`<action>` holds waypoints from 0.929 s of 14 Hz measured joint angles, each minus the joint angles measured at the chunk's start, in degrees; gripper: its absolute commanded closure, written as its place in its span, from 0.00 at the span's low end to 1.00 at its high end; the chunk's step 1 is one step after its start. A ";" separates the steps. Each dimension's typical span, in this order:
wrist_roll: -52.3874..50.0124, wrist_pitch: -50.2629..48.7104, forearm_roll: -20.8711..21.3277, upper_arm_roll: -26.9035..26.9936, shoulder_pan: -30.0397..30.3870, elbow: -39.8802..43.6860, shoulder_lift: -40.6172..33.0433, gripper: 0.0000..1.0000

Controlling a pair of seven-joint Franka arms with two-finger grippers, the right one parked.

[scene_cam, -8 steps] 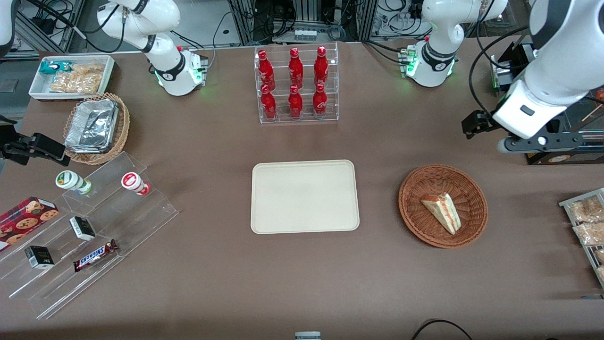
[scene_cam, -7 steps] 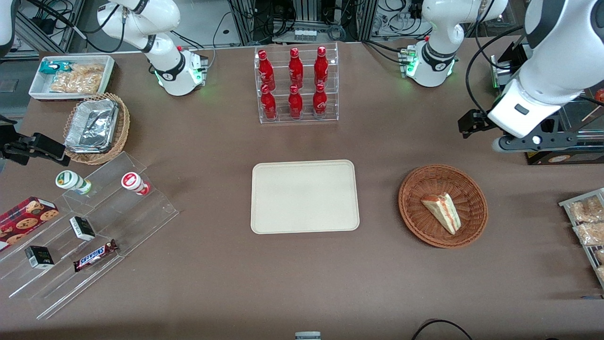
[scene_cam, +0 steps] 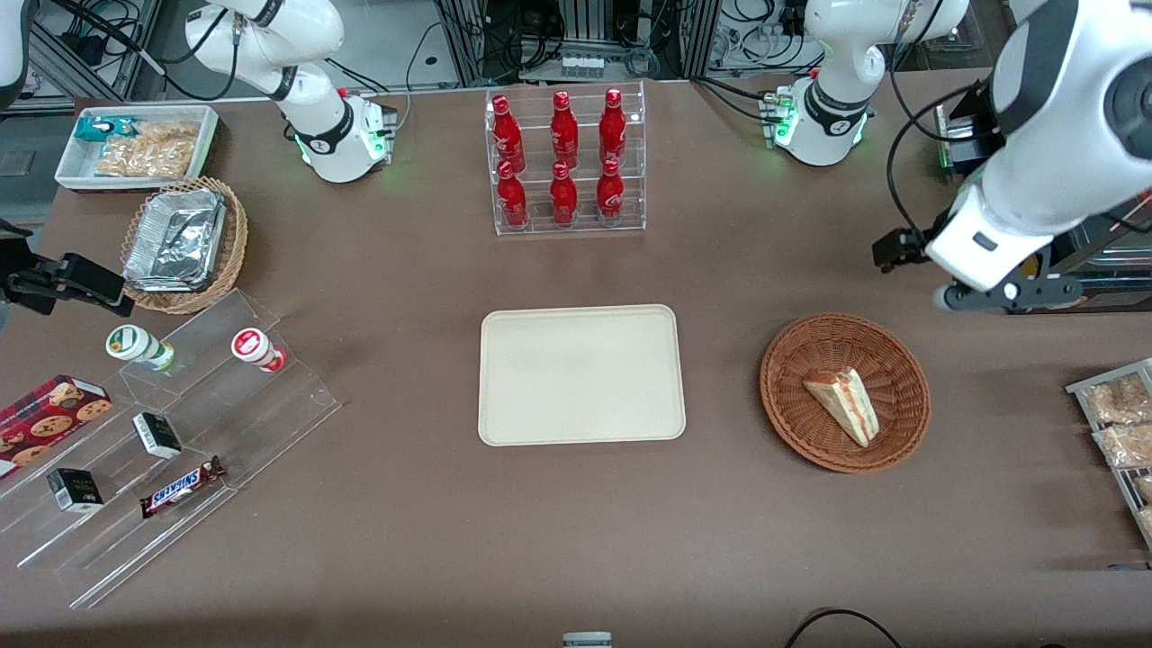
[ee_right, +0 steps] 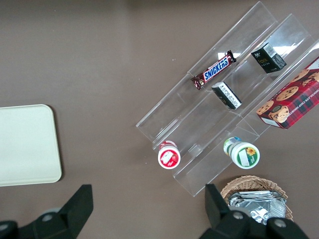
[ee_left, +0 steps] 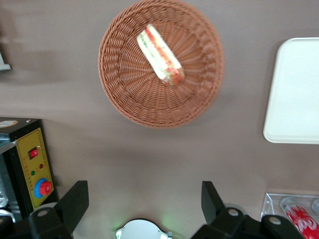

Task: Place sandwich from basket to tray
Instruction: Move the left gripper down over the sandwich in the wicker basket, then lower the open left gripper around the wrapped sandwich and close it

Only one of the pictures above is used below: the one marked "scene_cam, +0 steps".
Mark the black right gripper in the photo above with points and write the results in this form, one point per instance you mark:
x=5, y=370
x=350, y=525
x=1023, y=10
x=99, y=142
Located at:
x=36, y=281

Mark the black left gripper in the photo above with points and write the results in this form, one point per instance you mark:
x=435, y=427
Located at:
x=909, y=245

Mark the triangular sandwich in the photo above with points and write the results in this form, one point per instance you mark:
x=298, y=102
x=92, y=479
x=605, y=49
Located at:
x=846, y=400

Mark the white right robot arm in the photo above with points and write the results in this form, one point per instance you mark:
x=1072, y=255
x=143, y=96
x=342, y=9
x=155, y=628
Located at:
x=333, y=135

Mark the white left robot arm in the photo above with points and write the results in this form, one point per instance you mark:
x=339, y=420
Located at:
x=832, y=117

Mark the silver foil tray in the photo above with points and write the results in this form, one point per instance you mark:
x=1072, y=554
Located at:
x=175, y=238

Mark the wicker basket holding foil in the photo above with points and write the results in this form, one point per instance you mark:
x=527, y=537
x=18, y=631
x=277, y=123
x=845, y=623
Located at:
x=236, y=234

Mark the round brown wicker basket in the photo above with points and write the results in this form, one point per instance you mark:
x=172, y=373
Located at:
x=810, y=441

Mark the beige plastic tray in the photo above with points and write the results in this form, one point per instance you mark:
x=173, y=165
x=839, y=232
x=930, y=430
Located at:
x=580, y=378

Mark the green lidded cup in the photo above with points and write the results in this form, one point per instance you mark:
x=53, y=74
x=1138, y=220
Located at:
x=133, y=344

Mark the white rectangular bin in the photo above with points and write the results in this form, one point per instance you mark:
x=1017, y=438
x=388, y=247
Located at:
x=72, y=166

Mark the black food warmer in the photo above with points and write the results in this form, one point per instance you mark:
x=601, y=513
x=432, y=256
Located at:
x=967, y=144

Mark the red cookie box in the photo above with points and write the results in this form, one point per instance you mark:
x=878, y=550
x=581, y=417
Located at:
x=49, y=418

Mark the clear bag of crackers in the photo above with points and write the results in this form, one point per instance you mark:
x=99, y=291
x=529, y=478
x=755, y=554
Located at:
x=153, y=153

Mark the teal snack packet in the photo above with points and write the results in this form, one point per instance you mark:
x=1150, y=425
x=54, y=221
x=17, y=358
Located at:
x=97, y=128

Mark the small black box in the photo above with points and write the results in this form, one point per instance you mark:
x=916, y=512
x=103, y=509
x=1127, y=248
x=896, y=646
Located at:
x=157, y=435
x=74, y=490

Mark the red lidded cup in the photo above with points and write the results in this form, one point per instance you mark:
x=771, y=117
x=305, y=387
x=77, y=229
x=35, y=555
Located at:
x=252, y=346

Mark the snickers bar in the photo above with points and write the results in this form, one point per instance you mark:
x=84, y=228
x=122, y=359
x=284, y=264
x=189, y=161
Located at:
x=180, y=487

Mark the clear acrylic stepped shelf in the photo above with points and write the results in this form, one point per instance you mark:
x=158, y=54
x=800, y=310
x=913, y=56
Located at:
x=270, y=414

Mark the clear snack bag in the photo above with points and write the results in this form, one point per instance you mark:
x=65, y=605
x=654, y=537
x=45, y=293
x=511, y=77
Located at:
x=1120, y=400
x=1127, y=445

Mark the red cola bottle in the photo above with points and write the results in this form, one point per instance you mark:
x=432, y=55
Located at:
x=563, y=198
x=610, y=193
x=613, y=128
x=513, y=200
x=508, y=133
x=564, y=130

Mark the clear acrylic bottle rack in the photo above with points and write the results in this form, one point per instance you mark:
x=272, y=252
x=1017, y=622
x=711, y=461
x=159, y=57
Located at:
x=540, y=220

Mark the white power strip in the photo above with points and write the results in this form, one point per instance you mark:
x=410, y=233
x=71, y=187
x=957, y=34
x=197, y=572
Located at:
x=581, y=66

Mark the small grey device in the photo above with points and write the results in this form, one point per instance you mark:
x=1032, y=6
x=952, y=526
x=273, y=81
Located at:
x=587, y=640

